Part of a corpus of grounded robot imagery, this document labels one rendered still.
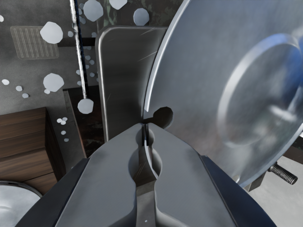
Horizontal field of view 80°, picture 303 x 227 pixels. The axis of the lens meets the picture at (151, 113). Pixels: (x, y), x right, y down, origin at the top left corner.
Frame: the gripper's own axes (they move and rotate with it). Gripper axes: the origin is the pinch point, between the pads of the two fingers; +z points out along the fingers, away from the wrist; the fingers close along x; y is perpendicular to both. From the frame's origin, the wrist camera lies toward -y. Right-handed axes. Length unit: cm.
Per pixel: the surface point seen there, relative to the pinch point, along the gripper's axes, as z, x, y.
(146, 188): 16.7, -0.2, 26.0
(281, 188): 90, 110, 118
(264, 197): 97, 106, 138
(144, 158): 1.5, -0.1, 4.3
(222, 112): 4.5, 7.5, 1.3
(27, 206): 29, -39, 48
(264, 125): 7.3, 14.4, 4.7
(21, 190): 29, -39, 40
